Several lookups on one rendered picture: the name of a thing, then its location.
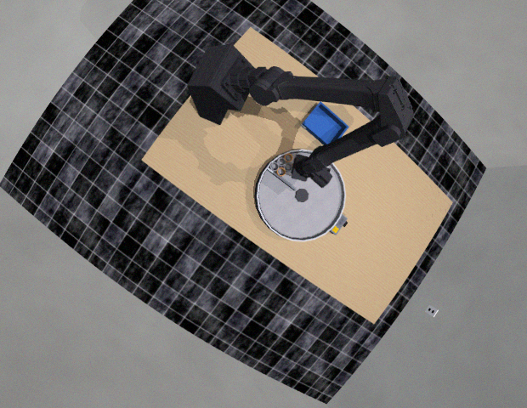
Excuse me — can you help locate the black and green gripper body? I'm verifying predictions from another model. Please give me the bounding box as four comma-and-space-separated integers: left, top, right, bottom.
292, 154, 308, 182

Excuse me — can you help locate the blue crate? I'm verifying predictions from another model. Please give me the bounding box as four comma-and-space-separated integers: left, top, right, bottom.
300, 102, 349, 145

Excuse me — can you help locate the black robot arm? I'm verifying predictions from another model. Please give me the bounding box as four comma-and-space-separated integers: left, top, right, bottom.
220, 57, 414, 188

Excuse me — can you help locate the grey round turntable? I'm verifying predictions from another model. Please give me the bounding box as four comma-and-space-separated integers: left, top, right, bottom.
254, 150, 348, 241

